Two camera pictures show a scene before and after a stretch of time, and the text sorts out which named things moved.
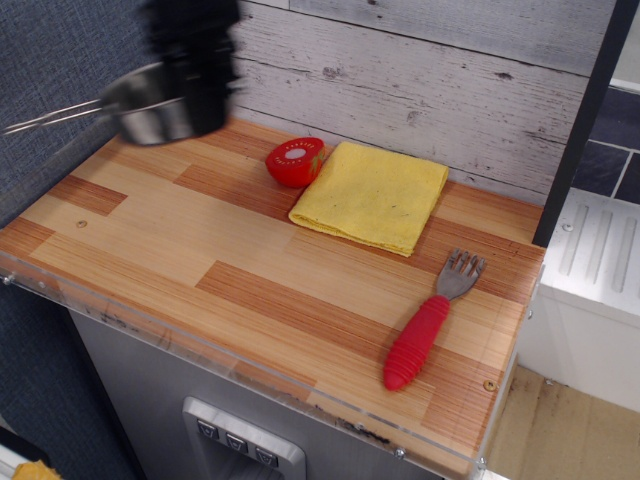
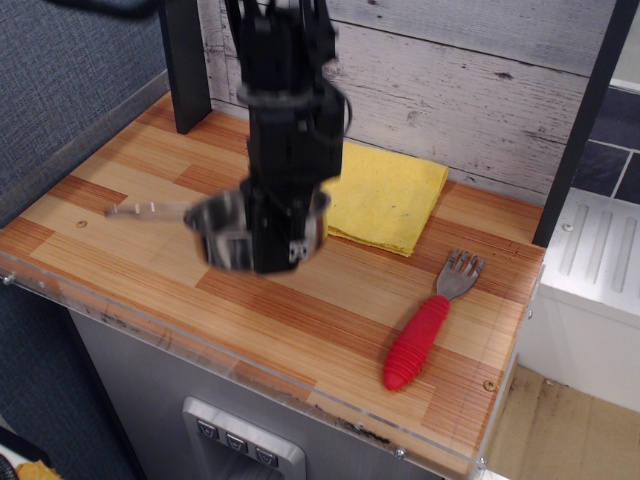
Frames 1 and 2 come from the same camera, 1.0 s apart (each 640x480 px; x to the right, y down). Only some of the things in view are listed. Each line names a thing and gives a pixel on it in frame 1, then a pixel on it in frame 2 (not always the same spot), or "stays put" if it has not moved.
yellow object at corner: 36,470 stays put
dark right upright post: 585,115 stays put
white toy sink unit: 585,325 stays put
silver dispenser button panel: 221,446 stays put
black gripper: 191,39 → 296,140
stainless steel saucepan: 143,106 → 220,221
